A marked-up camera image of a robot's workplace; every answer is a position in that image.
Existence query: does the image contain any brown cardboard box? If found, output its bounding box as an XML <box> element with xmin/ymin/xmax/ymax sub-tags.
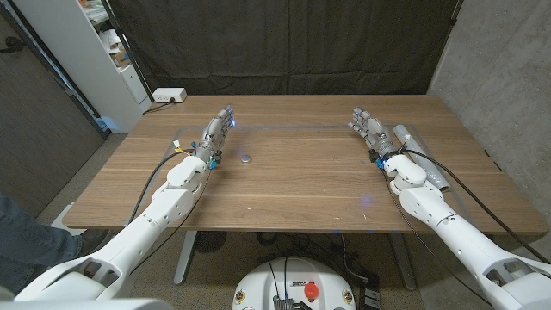
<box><xmin>109</xmin><ymin>49</ymin><xmax>132</xmax><ymax>69</ymax></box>

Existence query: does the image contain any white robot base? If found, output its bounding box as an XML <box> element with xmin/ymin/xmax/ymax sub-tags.
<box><xmin>232</xmin><ymin>257</ymin><xmax>357</xmax><ymax>310</ymax></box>

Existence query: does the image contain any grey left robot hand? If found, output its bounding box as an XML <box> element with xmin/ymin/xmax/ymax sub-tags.
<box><xmin>194</xmin><ymin>104</ymin><xmax>237</xmax><ymax>170</ymax></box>

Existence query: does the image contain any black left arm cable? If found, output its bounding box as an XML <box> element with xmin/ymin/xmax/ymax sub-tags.
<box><xmin>127</xmin><ymin>148</ymin><xmax>198</xmax><ymax>227</ymax></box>

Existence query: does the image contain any black floor power strip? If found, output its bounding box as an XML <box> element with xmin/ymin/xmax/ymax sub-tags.
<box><xmin>359</xmin><ymin>282</ymin><xmax>382</xmax><ymax>310</ymax></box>

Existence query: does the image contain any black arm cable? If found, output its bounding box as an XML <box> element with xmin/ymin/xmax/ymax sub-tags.
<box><xmin>402</xmin><ymin>148</ymin><xmax>551</xmax><ymax>264</ymax></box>
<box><xmin>127</xmin><ymin>148</ymin><xmax>198</xmax><ymax>227</ymax></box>

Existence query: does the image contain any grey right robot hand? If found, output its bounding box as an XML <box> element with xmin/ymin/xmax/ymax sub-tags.
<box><xmin>347</xmin><ymin>107</ymin><xmax>399</xmax><ymax>164</ymax></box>

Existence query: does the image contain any white power outlet box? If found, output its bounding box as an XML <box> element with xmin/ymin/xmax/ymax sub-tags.
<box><xmin>152</xmin><ymin>87</ymin><xmax>188</xmax><ymax>104</ymax></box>

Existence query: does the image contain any black curtain backdrop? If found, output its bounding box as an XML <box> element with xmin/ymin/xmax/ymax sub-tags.
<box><xmin>107</xmin><ymin>0</ymin><xmax>464</xmax><ymax>96</ymax></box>

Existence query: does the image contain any black round floor fan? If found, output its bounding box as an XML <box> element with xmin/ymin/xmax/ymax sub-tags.
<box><xmin>193</xmin><ymin>231</ymin><xmax>228</xmax><ymax>254</ymax></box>

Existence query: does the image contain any person's leg in jeans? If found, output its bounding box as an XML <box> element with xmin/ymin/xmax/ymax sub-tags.
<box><xmin>0</xmin><ymin>191</ymin><xmax>84</xmax><ymax>296</ymax></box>

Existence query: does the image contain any black door handle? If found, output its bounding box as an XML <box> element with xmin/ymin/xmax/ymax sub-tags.
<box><xmin>0</xmin><ymin>36</ymin><xmax>26</xmax><ymax>53</ymax></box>

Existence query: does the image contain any clear plastic wrap roll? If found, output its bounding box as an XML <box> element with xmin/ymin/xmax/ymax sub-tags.
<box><xmin>392</xmin><ymin>124</ymin><xmax>451</xmax><ymax>193</ymax></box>

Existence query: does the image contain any black backdrop stand pole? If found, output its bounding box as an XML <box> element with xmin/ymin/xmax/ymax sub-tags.
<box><xmin>99</xmin><ymin>0</ymin><xmax>155</xmax><ymax>103</ymax></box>

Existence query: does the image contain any grey table leg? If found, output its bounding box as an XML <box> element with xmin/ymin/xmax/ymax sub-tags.
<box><xmin>173</xmin><ymin>231</ymin><xmax>198</xmax><ymax>286</ymax></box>
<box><xmin>389</xmin><ymin>232</ymin><xmax>418</xmax><ymax>292</ymax></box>

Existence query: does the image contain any white shelf cabinet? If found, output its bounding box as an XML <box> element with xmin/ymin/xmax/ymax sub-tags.
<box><xmin>12</xmin><ymin>0</ymin><xmax>152</xmax><ymax>134</ymax></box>

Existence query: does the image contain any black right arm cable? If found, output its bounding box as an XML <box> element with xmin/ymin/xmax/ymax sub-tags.
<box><xmin>402</xmin><ymin>148</ymin><xmax>551</xmax><ymax>264</ymax></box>

